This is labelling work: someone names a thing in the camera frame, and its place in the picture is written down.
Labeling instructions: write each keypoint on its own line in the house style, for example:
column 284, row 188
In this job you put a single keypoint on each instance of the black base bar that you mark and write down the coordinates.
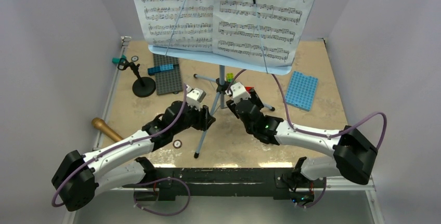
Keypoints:
column 277, row 183

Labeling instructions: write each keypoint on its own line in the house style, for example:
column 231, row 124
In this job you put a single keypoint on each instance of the left aluminium rail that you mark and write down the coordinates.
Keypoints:
column 97, row 143

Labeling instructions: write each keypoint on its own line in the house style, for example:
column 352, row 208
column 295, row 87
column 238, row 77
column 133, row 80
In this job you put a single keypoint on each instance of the red white round sticker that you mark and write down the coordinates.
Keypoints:
column 177, row 144

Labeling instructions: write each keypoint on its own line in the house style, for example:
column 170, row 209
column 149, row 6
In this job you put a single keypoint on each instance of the right sheet music page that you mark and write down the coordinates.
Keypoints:
column 262, row 32

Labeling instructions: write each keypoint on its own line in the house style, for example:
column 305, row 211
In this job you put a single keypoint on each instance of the blue lego bricks strip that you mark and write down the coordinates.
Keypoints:
column 161, row 68

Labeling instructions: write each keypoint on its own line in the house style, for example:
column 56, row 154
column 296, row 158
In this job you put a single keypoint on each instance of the light blue music stand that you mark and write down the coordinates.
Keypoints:
column 220, row 78

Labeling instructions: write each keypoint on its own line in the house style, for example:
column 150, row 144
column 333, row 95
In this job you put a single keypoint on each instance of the dark grey lego baseplate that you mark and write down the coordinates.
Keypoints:
column 170, row 81

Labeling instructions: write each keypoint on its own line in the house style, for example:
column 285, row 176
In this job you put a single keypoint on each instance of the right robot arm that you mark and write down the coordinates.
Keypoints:
column 347, row 153

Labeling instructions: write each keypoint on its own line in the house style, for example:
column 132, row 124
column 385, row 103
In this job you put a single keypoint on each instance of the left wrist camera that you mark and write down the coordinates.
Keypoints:
column 194, row 97

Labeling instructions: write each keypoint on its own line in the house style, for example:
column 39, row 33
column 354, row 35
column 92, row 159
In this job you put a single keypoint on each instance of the light blue lego baseplate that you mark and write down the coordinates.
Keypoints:
column 301, row 91

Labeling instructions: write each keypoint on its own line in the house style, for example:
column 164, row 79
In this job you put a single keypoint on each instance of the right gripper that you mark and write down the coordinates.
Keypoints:
column 255, row 100

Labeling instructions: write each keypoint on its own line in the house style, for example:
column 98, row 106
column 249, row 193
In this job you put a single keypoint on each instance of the black microphone stand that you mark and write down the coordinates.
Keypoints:
column 143, row 86

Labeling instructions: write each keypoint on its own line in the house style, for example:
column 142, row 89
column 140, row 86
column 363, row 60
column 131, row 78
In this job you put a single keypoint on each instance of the green red lego vehicle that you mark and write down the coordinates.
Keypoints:
column 229, row 77

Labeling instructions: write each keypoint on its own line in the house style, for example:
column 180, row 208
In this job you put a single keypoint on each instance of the gold microphone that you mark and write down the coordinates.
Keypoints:
column 102, row 126

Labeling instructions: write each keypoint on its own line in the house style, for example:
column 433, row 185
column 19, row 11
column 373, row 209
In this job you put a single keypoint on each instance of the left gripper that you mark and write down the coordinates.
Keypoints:
column 204, row 119

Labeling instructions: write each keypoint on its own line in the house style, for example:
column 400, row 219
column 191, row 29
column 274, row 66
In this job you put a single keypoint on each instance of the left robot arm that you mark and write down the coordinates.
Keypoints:
column 76, row 180

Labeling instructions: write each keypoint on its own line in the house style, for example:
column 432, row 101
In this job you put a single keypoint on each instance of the teal plastic clip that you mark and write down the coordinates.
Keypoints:
column 116, row 60

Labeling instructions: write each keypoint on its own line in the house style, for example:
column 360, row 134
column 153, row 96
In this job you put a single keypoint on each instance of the red grey lego column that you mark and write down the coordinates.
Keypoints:
column 249, row 89

